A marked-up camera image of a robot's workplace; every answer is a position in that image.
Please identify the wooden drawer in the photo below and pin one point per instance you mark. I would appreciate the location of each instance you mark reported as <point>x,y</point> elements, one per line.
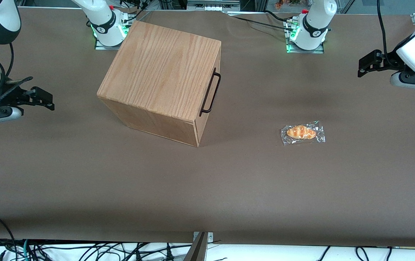
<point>218,58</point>

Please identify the bread roll in clear wrapper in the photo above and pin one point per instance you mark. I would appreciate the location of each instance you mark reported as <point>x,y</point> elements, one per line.
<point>301,132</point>

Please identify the wooden drawer cabinet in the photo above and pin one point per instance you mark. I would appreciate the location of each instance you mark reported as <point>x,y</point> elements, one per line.
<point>156,69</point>

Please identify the orange background object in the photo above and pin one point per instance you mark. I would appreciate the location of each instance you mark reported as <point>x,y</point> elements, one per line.
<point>279,4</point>

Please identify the small metal table bracket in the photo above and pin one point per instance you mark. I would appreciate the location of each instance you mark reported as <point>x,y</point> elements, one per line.
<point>210,236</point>

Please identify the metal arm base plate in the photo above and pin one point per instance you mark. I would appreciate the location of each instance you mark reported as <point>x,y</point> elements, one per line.
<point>100,47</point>
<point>305,51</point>

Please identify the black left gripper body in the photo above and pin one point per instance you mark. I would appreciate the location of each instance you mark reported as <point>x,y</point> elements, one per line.
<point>387,62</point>

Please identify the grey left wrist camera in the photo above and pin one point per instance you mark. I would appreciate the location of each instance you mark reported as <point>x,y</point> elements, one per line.
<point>414,81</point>

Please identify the brown table cover sheet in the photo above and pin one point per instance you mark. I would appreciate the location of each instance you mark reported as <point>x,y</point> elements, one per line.
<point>120,181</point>

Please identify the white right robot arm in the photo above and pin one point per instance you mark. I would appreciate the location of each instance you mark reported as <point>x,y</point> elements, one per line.
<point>102,18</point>

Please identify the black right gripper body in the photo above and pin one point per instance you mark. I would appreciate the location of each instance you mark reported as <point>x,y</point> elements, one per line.
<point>11,95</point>

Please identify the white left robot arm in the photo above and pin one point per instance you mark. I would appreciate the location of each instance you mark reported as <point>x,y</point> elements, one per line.
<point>314,21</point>

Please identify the grey background device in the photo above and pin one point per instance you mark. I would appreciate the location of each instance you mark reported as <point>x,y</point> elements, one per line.
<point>212,4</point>

